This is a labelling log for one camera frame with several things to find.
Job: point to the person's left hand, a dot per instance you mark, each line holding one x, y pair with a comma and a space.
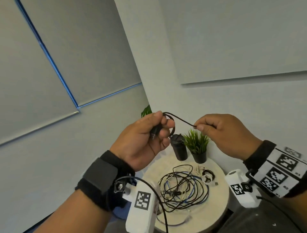
136, 144

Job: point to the person's right hand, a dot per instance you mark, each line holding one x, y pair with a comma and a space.
227, 134

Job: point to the person's left forearm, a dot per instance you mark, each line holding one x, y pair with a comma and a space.
76, 216

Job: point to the person's right forearm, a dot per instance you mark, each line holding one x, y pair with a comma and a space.
299, 211

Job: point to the person's dark trousers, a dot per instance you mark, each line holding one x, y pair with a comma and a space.
251, 220

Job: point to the small potted grass plant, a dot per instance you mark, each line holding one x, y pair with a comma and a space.
196, 144

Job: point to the large leafy green plant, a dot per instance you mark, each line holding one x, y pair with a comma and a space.
146, 111

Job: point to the black tumbler with lid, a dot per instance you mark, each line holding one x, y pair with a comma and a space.
178, 148

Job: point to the round white table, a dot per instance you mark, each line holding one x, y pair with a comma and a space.
211, 208

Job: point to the white wall whiteboard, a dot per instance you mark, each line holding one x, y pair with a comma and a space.
227, 38

